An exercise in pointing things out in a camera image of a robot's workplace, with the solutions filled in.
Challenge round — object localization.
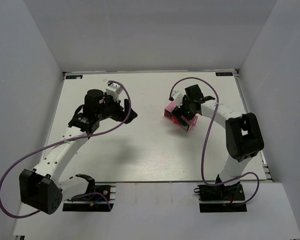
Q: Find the pink plastic bin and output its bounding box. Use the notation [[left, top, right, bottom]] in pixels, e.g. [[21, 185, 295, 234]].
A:
[[163, 101, 198, 132]]

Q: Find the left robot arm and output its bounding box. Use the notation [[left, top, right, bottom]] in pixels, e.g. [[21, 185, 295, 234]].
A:
[[19, 83, 138, 215]]

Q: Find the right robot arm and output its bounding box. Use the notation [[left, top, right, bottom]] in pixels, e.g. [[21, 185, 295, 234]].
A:
[[169, 84, 264, 187]]

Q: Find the right blue table label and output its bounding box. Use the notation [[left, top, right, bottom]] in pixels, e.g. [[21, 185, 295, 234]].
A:
[[215, 72, 233, 77]]

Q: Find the blue table label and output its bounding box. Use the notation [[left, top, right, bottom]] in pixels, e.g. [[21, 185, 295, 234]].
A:
[[65, 75, 83, 80], [215, 72, 233, 77]]

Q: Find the left blue table label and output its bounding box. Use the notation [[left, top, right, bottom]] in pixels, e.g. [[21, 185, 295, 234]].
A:
[[65, 75, 83, 80]]

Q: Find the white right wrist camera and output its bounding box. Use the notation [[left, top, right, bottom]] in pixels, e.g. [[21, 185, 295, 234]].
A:
[[169, 90, 184, 106]]

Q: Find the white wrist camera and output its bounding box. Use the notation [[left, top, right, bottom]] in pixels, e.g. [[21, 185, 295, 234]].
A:
[[169, 90, 184, 106], [106, 83, 123, 96]]

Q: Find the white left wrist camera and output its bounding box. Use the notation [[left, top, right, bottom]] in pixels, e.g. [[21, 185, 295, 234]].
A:
[[106, 83, 123, 96]]

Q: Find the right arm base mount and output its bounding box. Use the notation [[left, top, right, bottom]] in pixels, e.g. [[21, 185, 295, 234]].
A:
[[193, 183, 247, 213]]

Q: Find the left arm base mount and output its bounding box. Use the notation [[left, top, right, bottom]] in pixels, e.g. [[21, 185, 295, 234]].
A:
[[62, 183, 116, 213]]

